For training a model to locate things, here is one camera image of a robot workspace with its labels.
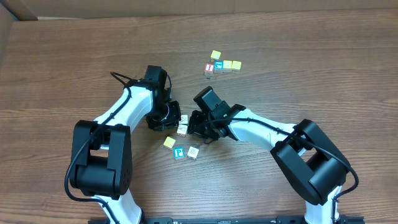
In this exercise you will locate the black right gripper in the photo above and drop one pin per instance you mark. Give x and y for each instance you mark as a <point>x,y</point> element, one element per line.
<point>196,125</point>

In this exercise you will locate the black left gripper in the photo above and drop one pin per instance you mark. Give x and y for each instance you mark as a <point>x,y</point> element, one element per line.
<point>170,121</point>

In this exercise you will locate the white M wooden block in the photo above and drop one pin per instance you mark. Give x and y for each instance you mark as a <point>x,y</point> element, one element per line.
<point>184,119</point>

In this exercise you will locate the red letter wooden block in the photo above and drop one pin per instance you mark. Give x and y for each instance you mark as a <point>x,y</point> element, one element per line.
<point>182,130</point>

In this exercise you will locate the yellow front wooden block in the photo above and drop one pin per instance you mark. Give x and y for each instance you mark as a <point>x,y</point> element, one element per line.
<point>169,142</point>

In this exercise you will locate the yellow wooden block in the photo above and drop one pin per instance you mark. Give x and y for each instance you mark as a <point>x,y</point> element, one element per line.
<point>227,66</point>
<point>215,55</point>
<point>236,66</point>
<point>169,142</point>

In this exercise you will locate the green Z wooden block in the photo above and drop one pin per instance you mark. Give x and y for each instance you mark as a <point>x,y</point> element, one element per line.
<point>192,153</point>

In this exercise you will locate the blue P wooden block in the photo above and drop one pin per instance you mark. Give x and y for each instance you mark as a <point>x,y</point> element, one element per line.
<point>179,153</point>

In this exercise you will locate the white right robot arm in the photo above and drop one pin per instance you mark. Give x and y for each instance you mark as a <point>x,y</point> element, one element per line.
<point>314,167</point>

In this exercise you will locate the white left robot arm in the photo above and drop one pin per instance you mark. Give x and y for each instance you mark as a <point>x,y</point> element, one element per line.
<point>100,170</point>

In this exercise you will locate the red I wooden block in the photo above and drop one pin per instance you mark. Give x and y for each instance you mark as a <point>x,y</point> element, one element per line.
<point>209,69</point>

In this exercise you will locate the blue letter wooden block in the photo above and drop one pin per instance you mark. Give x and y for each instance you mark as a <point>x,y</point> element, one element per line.
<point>218,66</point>

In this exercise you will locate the yellow middle wooden block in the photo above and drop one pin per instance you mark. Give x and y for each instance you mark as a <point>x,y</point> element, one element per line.
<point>227,66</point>

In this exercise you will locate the yellow right wooden block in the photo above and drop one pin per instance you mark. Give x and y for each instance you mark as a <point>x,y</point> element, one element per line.
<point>236,66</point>

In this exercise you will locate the yellow back wooden block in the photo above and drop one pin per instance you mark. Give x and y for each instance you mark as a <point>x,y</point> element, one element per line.
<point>215,55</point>

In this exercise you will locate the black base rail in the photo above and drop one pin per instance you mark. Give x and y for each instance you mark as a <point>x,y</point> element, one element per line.
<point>279,220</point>

